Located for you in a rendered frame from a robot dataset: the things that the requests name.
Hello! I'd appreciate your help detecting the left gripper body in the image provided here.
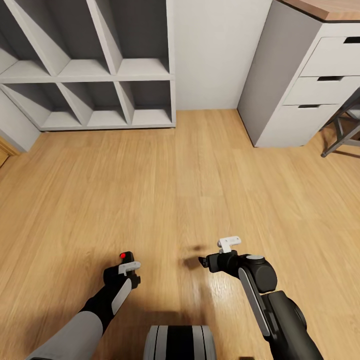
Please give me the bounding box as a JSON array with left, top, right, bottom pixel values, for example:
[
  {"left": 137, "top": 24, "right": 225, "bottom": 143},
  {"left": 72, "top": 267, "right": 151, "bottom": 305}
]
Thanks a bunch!
[{"left": 126, "top": 274, "right": 138, "bottom": 289}]

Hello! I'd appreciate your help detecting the digital camera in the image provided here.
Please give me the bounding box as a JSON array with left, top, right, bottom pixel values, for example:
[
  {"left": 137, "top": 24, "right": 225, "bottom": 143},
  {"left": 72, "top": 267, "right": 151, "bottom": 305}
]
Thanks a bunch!
[{"left": 103, "top": 251, "right": 135, "bottom": 284}]

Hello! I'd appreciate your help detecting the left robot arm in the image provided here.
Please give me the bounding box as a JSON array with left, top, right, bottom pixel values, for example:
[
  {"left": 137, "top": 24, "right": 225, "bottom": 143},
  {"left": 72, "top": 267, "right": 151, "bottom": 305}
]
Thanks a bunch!
[{"left": 25, "top": 261, "right": 141, "bottom": 360}]

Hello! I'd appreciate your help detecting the robot trunk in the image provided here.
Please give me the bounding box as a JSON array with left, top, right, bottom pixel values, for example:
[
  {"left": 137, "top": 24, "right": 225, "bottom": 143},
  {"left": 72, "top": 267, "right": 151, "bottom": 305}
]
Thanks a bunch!
[{"left": 143, "top": 325, "right": 217, "bottom": 360}]

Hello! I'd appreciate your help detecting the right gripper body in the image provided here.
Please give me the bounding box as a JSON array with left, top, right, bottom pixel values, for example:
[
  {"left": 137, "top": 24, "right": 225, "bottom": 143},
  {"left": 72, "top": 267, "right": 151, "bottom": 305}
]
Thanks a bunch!
[{"left": 207, "top": 249, "right": 239, "bottom": 276}]

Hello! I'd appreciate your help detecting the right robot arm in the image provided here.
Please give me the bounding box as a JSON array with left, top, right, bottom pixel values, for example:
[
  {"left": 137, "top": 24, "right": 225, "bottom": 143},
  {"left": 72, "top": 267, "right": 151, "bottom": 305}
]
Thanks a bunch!
[{"left": 198, "top": 235, "right": 324, "bottom": 360}]

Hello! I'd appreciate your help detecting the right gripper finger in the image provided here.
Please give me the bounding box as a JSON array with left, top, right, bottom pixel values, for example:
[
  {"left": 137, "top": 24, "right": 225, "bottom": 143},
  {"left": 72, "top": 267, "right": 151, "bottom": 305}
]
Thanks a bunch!
[{"left": 198, "top": 257, "right": 209, "bottom": 268}]

